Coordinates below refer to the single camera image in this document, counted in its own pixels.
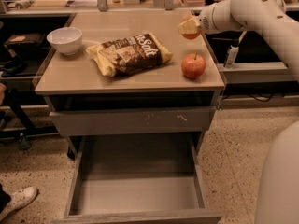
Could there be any open grey middle drawer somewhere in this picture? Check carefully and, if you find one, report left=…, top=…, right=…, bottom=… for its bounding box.
left=51, top=133, right=221, bottom=224

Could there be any red apple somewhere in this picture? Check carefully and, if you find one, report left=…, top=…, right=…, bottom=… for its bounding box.
left=181, top=53, right=206, bottom=79

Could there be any white spray bottle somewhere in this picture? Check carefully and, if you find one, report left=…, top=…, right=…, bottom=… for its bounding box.
left=223, top=31, right=247, bottom=68

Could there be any black chair base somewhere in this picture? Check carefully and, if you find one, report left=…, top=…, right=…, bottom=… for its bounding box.
left=0, top=83, right=58, bottom=150

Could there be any orange fruit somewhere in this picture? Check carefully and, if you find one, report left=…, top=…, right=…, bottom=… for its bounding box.
left=181, top=14, right=201, bottom=40

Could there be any closed grey top drawer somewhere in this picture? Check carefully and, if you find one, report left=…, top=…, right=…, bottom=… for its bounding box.
left=50, top=106, right=215, bottom=136

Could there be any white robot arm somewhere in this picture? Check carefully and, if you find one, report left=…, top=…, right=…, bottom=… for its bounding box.
left=178, top=0, right=299, bottom=224

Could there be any grey drawer cabinet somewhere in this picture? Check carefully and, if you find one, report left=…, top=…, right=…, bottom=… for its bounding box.
left=36, top=10, right=224, bottom=146

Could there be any white sneaker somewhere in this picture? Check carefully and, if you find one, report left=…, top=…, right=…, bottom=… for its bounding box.
left=0, top=187, right=38, bottom=221

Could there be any brown yellow chip bag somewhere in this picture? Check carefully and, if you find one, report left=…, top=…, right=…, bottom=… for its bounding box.
left=86, top=33, right=173, bottom=77

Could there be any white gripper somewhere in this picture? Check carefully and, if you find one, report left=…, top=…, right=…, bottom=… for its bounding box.
left=178, top=0, right=237, bottom=35

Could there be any white ceramic bowl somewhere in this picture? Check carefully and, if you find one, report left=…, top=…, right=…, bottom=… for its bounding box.
left=47, top=27, right=82, bottom=55

